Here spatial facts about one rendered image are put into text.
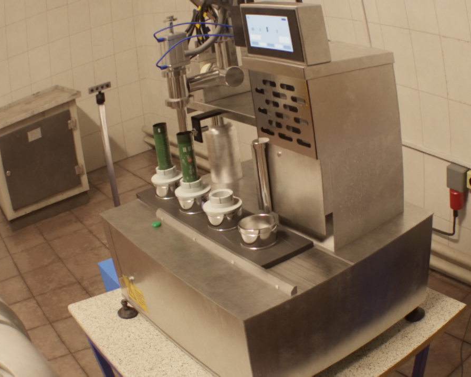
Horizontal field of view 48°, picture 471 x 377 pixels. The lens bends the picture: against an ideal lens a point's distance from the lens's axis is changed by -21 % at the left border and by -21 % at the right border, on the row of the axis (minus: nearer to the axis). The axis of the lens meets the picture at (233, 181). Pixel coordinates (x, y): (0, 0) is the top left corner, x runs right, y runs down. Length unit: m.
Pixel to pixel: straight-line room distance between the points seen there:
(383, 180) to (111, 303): 0.78
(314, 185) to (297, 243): 0.12
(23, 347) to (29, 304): 2.91
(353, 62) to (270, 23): 0.16
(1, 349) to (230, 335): 0.75
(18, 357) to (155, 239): 0.97
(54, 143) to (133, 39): 1.30
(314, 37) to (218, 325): 0.50
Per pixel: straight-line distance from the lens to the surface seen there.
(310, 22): 1.00
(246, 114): 1.26
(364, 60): 1.09
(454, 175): 2.62
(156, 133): 1.38
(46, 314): 3.12
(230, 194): 1.22
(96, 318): 1.55
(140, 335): 1.45
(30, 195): 4.19
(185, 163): 1.30
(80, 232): 3.98
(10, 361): 0.33
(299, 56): 1.00
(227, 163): 1.47
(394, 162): 1.19
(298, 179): 1.11
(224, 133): 1.45
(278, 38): 1.04
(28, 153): 4.11
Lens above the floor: 1.56
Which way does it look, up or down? 21 degrees down
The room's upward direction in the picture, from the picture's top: 8 degrees counter-clockwise
